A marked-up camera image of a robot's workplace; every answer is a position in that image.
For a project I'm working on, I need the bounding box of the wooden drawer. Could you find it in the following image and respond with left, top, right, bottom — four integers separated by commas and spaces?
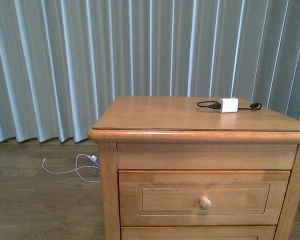
121, 226, 276, 240
118, 170, 290, 226

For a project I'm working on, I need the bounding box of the round wooden drawer knob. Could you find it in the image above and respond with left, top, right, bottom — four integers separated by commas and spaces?
199, 196, 212, 210

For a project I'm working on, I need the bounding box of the light wooden nightstand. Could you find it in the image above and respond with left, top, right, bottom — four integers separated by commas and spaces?
88, 96, 300, 240

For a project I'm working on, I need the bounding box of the white plug adapter on floor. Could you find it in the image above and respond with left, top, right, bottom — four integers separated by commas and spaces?
90, 155, 99, 167

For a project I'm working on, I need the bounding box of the white charger block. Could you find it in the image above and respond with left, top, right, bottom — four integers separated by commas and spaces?
218, 97, 239, 113

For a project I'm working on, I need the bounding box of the grey pleated curtain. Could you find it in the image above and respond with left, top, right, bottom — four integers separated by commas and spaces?
0, 0, 300, 142

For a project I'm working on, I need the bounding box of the white cable on floor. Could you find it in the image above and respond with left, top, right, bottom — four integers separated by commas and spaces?
41, 153, 102, 183

